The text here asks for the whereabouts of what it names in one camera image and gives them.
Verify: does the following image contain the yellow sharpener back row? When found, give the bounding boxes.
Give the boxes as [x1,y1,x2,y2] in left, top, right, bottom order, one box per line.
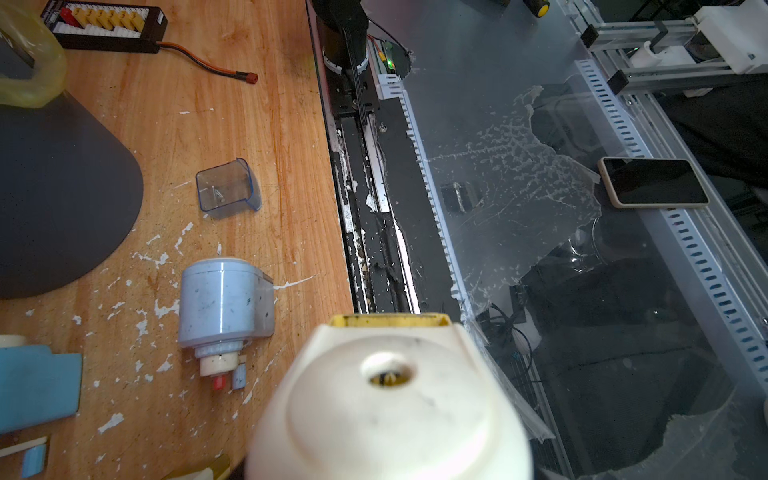
[244,314,535,479]

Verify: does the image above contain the yellow sharpener row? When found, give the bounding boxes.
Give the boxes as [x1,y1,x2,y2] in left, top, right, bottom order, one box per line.
[244,314,535,479]
[163,454,232,480]

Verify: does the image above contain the light blue sharpener front row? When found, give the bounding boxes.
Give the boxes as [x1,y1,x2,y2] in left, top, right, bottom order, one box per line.
[177,257,275,390]

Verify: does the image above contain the blue sharpener back row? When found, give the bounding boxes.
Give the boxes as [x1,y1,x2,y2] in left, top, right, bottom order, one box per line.
[1,334,83,479]

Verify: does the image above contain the yellow sharpener front row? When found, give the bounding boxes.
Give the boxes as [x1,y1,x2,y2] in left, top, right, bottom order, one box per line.
[163,454,232,480]

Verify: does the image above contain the smartphone below table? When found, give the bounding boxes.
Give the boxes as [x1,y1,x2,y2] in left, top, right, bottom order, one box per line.
[597,157,710,209]

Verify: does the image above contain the dark grey garbage bin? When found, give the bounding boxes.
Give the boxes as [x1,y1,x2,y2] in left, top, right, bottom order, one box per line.
[0,35,145,301]

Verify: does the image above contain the black connector board yellow plugs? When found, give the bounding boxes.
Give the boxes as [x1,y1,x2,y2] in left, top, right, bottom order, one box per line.
[41,1,168,54]

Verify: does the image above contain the yellow-green plastic bin liner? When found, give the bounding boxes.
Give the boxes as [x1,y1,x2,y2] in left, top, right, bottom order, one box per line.
[1,1,67,109]

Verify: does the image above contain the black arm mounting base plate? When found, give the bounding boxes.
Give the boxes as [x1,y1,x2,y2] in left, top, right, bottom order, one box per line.
[331,97,462,321]

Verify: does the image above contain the red black loose wire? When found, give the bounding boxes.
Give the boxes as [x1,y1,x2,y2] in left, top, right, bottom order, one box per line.
[157,40,260,85]

